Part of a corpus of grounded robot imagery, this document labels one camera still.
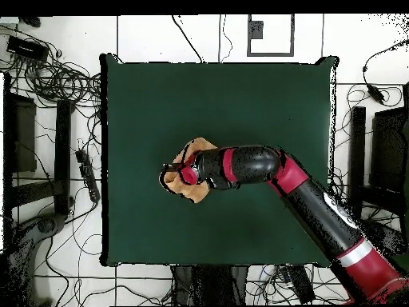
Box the orange terry towel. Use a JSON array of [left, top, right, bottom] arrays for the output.
[[158, 137, 218, 205]]

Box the dark green table cloth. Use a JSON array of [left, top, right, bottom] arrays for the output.
[[99, 54, 340, 267]]

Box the black power strip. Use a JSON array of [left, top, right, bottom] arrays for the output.
[[285, 265, 316, 305], [75, 149, 101, 203]]

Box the black rectangular box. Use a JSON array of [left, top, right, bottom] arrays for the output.
[[6, 35, 50, 62]]

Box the black inline power adapter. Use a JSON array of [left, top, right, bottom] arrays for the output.
[[367, 84, 386, 105]]

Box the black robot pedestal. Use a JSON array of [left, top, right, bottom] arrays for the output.
[[170, 264, 249, 306]]

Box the black frame stand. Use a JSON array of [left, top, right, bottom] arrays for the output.
[[2, 72, 75, 218], [347, 82, 409, 221]]

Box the black floor cable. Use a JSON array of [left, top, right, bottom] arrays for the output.
[[171, 14, 205, 63]]

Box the dark grey pedestal leg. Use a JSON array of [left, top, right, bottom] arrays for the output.
[[6, 213, 68, 306], [363, 220, 407, 255]]

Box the black cable tangle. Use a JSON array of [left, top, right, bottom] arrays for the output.
[[0, 25, 103, 110]]

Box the grey square floor frame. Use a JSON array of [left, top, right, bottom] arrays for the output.
[[246, 14, 296, 58]]

